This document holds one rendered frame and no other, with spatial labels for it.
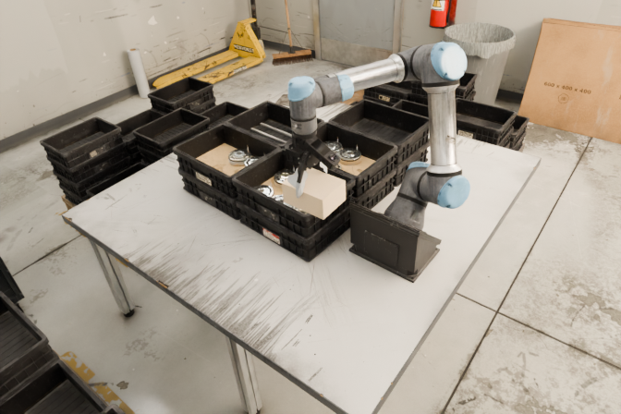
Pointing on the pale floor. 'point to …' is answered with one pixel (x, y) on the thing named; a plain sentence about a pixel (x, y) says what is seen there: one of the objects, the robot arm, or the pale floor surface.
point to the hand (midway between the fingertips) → (313, 187)
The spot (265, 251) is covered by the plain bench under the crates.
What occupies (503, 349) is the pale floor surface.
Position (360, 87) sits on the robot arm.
